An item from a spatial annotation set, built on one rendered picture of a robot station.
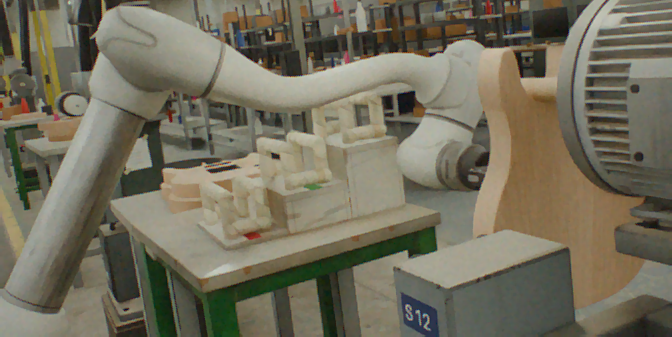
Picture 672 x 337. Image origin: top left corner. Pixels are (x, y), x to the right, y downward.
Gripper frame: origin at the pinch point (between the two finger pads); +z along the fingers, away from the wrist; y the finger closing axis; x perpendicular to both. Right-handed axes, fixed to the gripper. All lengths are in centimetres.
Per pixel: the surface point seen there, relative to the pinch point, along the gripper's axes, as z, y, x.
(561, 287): 27.3, 28.1, -3.3
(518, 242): 22.6, 29.5, 0.6
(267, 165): -85, 14, -6
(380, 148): -63, -7, -1
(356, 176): -64, 0, -7
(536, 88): 5.5, 10.4, 15.6
